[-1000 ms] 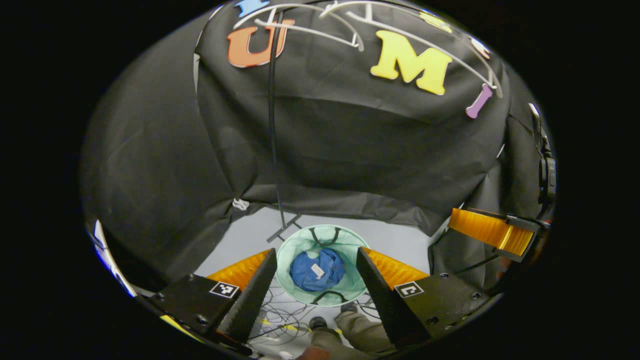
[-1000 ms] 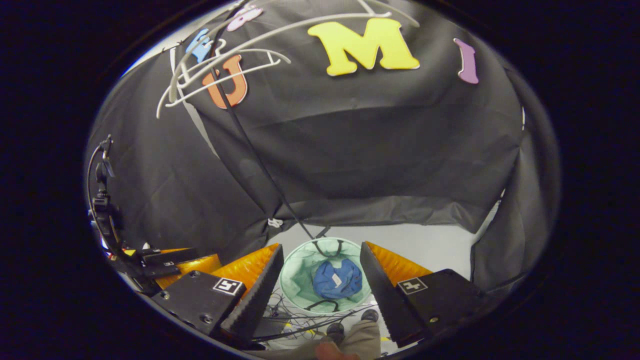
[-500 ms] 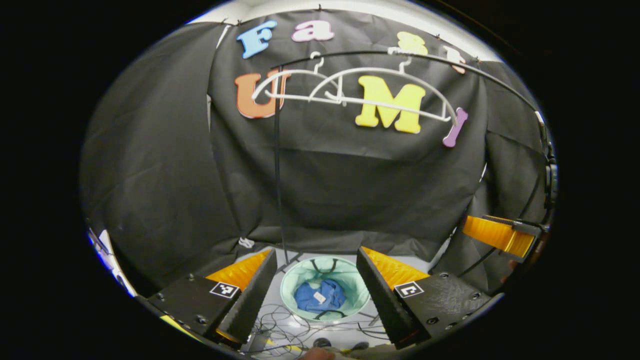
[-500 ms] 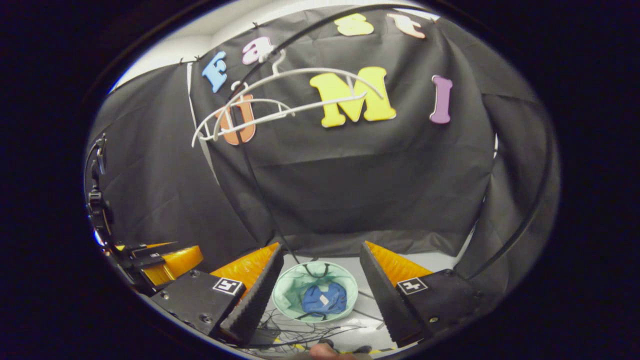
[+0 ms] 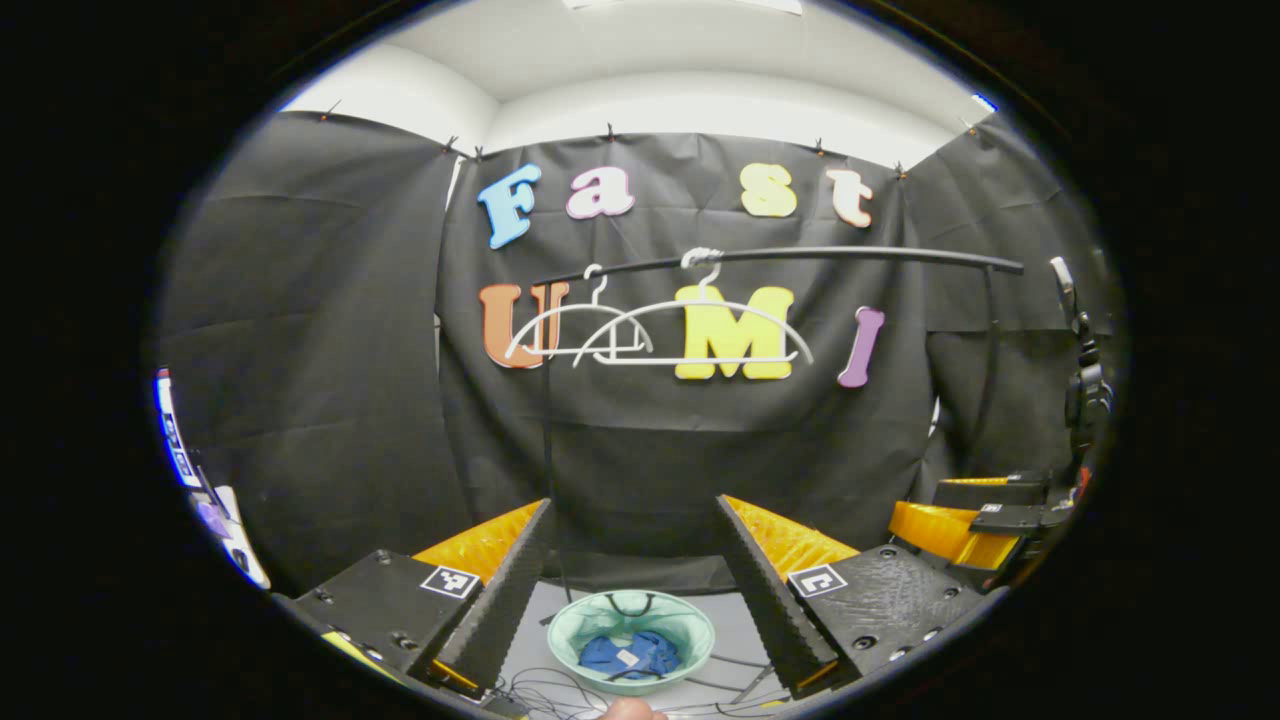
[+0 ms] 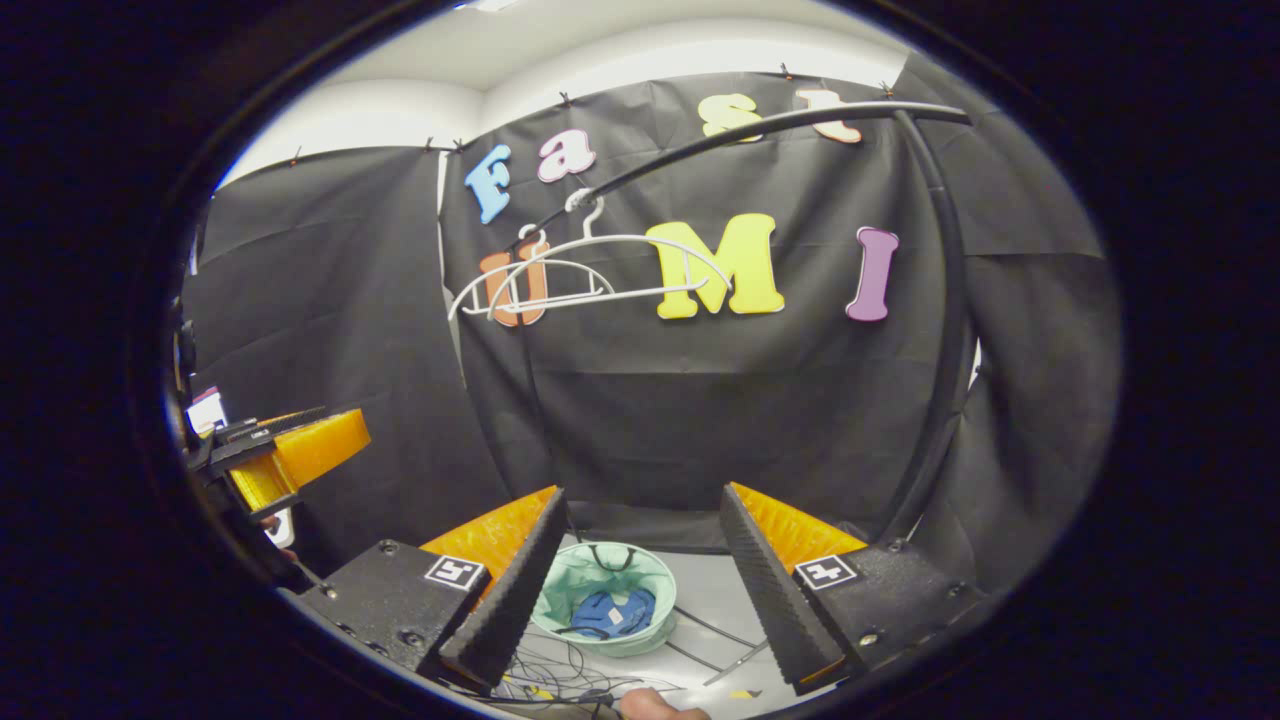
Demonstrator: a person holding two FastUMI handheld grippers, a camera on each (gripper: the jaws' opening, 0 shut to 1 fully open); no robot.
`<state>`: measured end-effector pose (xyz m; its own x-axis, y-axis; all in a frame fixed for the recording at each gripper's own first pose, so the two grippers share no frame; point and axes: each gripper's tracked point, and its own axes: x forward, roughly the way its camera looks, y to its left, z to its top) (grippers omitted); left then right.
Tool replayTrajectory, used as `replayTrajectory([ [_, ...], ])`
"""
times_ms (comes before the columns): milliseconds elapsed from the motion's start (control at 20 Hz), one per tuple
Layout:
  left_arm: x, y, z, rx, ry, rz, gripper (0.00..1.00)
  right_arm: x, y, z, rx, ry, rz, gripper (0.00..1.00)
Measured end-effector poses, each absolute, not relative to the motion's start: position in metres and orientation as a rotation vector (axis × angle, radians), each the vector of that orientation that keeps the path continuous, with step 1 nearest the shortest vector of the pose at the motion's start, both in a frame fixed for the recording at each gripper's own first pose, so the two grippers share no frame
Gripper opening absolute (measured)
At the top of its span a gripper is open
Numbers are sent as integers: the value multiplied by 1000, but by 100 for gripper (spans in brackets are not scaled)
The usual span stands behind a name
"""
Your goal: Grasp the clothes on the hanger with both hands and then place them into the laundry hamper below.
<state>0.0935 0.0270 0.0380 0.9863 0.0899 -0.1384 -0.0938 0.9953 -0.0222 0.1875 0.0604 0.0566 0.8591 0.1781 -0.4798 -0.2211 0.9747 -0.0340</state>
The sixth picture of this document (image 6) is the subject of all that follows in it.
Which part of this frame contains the white printed board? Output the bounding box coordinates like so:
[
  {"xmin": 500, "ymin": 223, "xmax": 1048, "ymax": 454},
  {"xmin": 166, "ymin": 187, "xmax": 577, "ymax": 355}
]
[{"xmin": 188, "ymin": 387, "xmax": 229, "ymax": 434}]

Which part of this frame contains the black clothes rack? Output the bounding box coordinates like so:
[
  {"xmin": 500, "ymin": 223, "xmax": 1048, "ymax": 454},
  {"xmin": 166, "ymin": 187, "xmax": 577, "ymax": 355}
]
[{"xmin": 520, "ymin": 100, "xmax": 977, "ymax": 547}]

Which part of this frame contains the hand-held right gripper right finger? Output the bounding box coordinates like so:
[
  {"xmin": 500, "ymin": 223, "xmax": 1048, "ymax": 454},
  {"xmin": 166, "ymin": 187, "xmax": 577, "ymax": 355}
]
[{"xmin": 720, "ymin": 482, "xmax": 993, "ymax": 697}]

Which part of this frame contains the green laundry hamper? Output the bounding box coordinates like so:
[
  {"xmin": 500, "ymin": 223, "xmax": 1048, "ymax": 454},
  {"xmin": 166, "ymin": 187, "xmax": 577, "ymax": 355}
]
[{"xmin": 530, "ymin": 541, "xmax": 679, "ymax": 658}]

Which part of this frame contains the black cable bundle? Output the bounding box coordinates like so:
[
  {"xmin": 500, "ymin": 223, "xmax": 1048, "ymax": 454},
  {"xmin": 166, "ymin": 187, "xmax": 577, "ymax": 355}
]
[{"xmin": 490, "ymin": 640, "xmax": 626, "ymax": 713}]

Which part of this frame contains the black backdrop cloth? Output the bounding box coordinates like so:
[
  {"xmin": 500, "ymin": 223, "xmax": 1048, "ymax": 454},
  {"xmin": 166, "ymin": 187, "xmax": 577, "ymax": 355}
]
[{"xmin": 180, "ymin": 70, "xmax": 1123, "ymax": 593}]

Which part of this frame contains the white clothes hanger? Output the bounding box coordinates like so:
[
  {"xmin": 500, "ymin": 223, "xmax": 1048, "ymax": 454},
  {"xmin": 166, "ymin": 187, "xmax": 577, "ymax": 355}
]
[
  {"xmin": 447, "ymin": 225, "xmax": 618, "ymax": 323},
  {"xmin": 487, "ymin": 188, "xmax": 736, "ymax": 323}
]

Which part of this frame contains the blue corduroy jacket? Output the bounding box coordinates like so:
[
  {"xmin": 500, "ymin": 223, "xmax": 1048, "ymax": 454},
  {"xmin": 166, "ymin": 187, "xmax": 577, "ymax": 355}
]
[{"xmin": 570, "ymin": 588, "xmax": 658, "ymax": 641}]

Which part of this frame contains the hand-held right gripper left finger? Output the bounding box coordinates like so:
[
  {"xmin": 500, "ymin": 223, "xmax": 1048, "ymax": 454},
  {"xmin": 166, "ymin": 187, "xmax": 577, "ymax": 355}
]
[{"xmin": 285, "ymin": 487, "xmax": 569, "ymax": 693}]

